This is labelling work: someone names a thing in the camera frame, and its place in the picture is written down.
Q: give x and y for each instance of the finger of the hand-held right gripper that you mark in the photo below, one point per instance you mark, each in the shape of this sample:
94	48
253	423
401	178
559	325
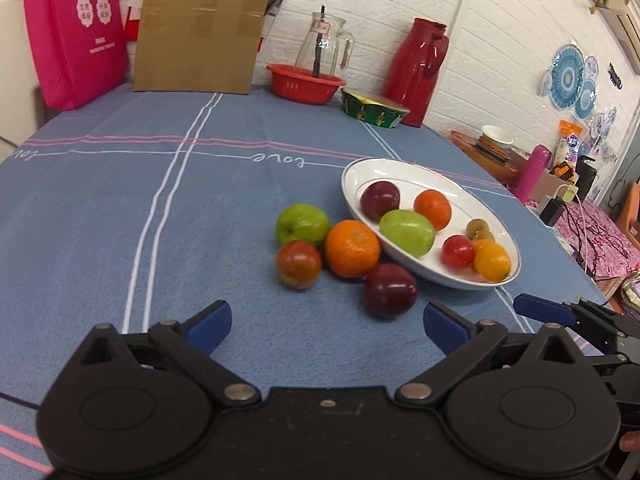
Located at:
542	307

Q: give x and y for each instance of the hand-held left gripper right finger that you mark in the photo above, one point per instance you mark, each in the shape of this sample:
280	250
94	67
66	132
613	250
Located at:
445	325

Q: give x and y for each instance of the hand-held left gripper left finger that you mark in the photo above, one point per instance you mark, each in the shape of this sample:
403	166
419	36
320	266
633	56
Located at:
212	320

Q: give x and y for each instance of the dark red plum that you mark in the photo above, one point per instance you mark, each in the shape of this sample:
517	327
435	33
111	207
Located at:
380	201
390	289

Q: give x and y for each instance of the yellow orange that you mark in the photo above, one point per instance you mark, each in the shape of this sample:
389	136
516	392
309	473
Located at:
481	245
492	261

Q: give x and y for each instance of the small red tomato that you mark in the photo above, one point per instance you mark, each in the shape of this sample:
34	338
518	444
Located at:
457	251

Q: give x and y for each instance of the small brown kiwi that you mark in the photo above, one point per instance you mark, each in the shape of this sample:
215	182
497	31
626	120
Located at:
476	226
485	236

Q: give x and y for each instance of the green apple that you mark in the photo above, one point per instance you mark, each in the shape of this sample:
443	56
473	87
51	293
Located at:
302	225
406	231

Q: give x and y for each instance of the red green tomato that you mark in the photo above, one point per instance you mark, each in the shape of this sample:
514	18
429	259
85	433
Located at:
298	264

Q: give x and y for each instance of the orange mandarin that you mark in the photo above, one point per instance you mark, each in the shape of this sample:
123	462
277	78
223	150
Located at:
433	208
352	248

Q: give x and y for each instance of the white round plate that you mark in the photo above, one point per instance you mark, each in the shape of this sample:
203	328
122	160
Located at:
425	177

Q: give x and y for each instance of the person's right hand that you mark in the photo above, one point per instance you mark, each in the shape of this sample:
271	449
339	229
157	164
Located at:
630	442

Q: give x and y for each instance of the white power strip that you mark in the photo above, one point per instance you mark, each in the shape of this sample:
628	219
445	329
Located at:
567	245

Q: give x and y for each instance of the pink floral cloth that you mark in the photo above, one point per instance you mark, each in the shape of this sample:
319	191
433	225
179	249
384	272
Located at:
600	230

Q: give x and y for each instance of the black power adapter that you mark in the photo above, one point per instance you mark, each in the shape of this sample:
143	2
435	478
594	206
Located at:
551	211

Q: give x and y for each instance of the black container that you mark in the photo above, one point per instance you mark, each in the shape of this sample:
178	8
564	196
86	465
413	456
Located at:
586	180

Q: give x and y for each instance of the pink bottle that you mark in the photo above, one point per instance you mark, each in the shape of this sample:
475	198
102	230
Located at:
532	172

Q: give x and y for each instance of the blue striped tablecloth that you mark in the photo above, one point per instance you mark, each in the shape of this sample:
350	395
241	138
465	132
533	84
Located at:
150	185

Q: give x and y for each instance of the white orange packet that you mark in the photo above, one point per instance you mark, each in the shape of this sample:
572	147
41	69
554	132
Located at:
567	145

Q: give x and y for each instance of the white bowl on side table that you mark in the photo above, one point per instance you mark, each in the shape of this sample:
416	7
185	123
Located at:
497	136

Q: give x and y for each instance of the green foil bowl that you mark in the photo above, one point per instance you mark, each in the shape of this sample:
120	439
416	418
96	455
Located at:
372	112

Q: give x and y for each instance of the red plastic basket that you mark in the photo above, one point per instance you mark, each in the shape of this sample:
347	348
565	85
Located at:
305	87

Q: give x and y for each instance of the red thermos jug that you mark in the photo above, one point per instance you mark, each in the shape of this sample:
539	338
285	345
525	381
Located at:
412	75

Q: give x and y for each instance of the black straw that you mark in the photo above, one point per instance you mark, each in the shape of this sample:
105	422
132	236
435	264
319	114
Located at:
317	60

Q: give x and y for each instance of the cardboard box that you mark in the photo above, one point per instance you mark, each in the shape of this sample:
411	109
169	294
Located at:
200	35

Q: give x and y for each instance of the glass pitcher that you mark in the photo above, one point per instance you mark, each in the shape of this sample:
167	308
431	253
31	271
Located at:
332	50

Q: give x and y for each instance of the white air conditioner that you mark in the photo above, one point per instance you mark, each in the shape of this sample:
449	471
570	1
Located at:
627	20

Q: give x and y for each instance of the pink tote bag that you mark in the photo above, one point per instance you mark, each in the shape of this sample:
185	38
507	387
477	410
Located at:
75	35

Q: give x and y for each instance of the white appliance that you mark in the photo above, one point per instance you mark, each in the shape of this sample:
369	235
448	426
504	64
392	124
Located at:
15	60

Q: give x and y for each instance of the medium blue round wall decoration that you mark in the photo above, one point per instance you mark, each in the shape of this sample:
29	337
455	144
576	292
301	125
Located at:
586	100

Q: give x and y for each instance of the small pale blue wall decoration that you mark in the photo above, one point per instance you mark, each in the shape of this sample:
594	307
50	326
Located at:
544	82

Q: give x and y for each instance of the large blue round wall decoration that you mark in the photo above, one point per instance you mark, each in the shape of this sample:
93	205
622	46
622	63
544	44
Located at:
567	75

